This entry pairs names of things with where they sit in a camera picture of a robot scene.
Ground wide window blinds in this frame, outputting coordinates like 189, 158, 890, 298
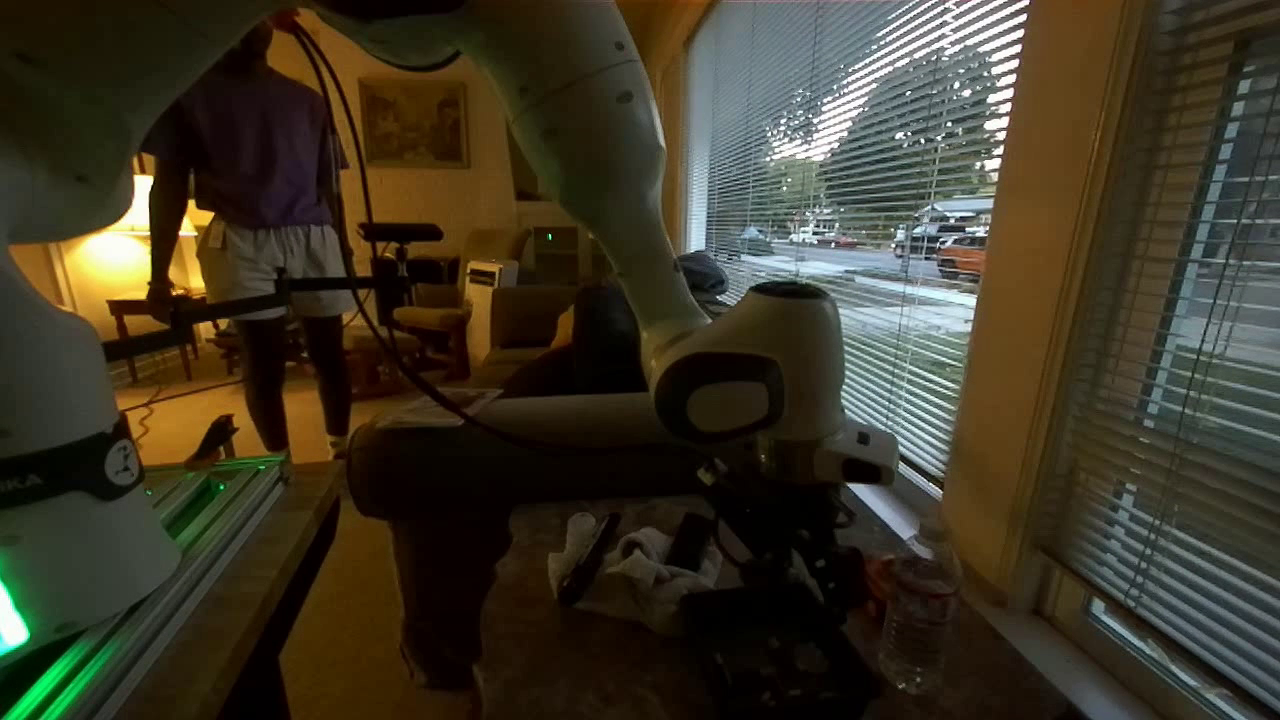
684, 0, 1031, 490

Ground black box tray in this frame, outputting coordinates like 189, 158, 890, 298
678, 580, 890, 720

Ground narrow window blinds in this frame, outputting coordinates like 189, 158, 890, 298
1037, 0, 1280, 711

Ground clear plastic water bottle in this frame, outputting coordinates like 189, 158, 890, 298
867, 536, 965, 702

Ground grey brown sofa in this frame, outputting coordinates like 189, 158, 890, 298
496, 276, 651, 402

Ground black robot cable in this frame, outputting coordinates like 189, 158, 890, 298
283, 16, 564, 454

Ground framed wall picture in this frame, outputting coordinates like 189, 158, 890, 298
354, 74, 478, 172

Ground person in white shorts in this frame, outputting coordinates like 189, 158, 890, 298
141, 16, 363, 462

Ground crumpled white paper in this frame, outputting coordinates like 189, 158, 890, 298
543, 510, 731, 633

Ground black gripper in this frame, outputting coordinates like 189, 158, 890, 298
707, 456, 866, 580

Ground black camera stand bar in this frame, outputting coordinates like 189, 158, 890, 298
97, 218, 453, 372

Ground glowing table lamp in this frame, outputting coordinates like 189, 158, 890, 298
60, 167, 217, 304

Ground green lit mounting plate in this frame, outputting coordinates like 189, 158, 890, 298
0, 454, 293, 720

